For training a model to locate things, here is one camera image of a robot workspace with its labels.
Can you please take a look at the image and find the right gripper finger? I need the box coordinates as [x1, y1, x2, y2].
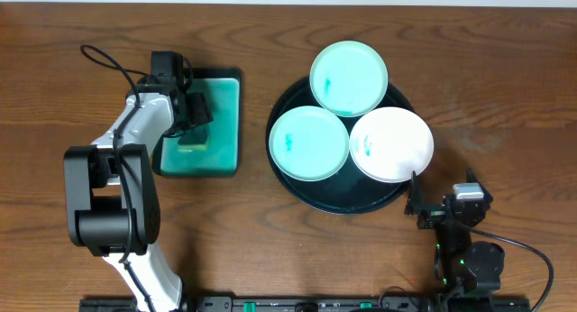
[407, 170, 425, 206]
[466, 168, 489, 196]

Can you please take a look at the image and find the green and yellow sponge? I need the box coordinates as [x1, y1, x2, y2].
[178, 124, 209, 152]

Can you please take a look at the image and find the mint green plate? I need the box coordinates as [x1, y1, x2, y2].
[268, 106, 349, 182]
[309, 41, 389, 117]

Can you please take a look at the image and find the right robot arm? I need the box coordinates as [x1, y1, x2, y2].
[404, 170, 504, 311]

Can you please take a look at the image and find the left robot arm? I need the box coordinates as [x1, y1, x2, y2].
[63, 51, 212, 311]

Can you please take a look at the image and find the black round tray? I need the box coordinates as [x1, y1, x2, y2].
[266, 76, 410, 215]

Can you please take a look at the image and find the white rectangular water dish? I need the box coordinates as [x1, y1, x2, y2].
[160, 78, 240, 176]

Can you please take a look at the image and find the white plate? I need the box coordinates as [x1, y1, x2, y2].
[349, 106, 435, 183]

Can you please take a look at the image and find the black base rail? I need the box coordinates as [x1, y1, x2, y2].
[78, 296, 531, 312]

